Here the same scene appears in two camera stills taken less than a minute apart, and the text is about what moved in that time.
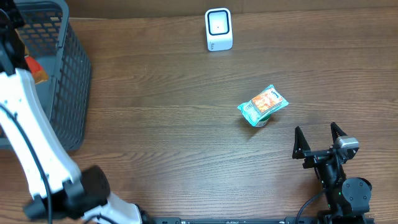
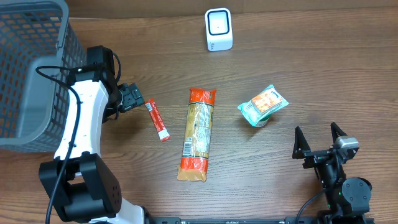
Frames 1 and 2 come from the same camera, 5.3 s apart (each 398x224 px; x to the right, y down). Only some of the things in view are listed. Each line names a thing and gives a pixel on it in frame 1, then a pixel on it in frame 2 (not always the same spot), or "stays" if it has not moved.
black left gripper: [4, 19] → [134, 97]
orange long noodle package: [38, 74] → [194, 163]
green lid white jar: [262, 122] stays
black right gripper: [319, 154] stays
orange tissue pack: [267, 100] stays
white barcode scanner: [219, 29] stays
